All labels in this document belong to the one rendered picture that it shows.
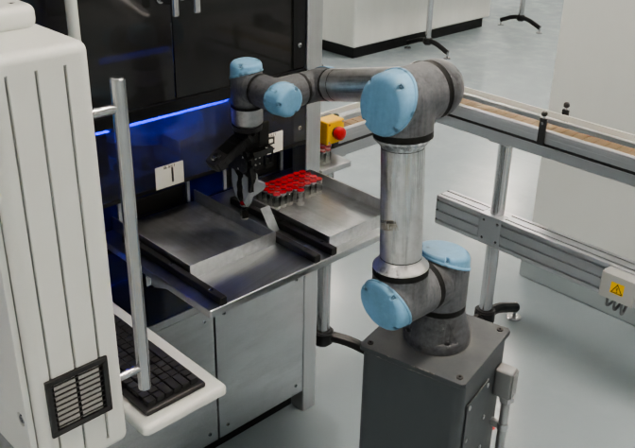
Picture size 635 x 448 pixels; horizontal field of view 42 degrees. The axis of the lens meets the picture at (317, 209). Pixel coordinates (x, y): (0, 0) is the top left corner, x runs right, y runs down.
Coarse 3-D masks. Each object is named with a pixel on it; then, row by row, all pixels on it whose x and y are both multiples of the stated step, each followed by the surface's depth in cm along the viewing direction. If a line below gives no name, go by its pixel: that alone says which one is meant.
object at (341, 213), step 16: (320, 176) 239; (336, 192) 235; (352, 192) 231; (272, 208) 218; (288, 208) 225; (304, 208) 226; (320, 208) 226; (336, 208) 226; (352, 208) 226; (368, 208) 226; (304, 224) 209; (320, 224) 217; (336, 224) 217; (352, 224) 217; (368, 224) 213; (336, 240) 206
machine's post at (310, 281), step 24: (312, 0) 224; (312, 24) 227; (312, 48) 230; (312, 120) 240; (312, 144) 243; (312, 168) 246; (312, 288) 265; (312, 312) 269; (312, 336) 274; (312, 360) 278; (312, 384) 282
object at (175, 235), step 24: (168, 216) 219; (192, 216) 220; (216, 216) 220; (144, 240) 202; (168, 240) 207; (192, 240) 207; (216, 240) 208; (240, 240) 208; (264, 240) 204; (192, 264) 190; (216, 264) 195
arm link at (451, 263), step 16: (432, 240) 181; (432, 256) 173; (448, 256) 174; (464, 256) 175; (448, 272) 173; (464, 272) 175; (448, 288) 173; (464, 288) 178; (448, 304) 177; (464, 304) 180
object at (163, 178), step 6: (180, 162) 211; (156, 168) 206; (162, 168) 207; (168, 168) 209; (174, 168) 210; (180, 168) 211; (156, 174) 207; (162, 174) 208; (168, 174) 209; (174, 174) 211; (180, 174) 212; (156, 180) 207; (162, 180) 208; (168, 180) 210; (174, 180) 211; (180, 180) 213; (156, 186) 208; (162, 186) 209
